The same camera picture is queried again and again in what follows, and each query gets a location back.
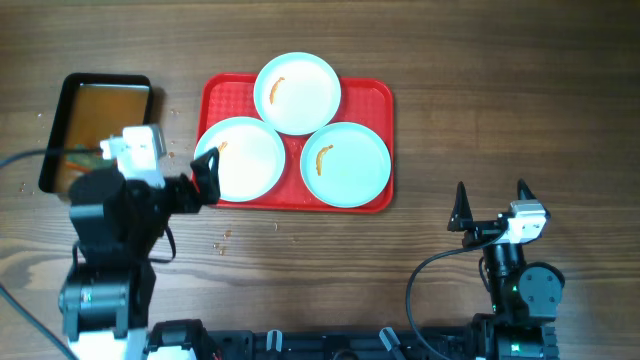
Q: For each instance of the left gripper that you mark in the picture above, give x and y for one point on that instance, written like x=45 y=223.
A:
x=188 y=202

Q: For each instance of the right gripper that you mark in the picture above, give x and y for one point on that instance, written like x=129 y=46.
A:
x=482 y=231

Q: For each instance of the white plate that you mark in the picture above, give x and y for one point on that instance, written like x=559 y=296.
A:
x=345 y=165
x=252 y=157
x=297 y=93

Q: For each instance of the white plate top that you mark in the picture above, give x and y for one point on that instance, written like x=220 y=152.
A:
x=297 y=93

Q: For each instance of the orange green sponge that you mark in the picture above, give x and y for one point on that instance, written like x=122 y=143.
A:
x=85 y=160

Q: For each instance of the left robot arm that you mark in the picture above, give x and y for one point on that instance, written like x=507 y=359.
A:
x=106 y=295

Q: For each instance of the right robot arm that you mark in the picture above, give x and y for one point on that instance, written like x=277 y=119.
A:
x=525 y=296

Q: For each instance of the red plastic tray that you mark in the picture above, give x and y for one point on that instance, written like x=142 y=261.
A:
x=365 y=101

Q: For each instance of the black water basin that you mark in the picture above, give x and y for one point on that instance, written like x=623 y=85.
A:
x=92 y=107

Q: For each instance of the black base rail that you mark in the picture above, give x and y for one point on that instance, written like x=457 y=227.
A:
x=350 y=345

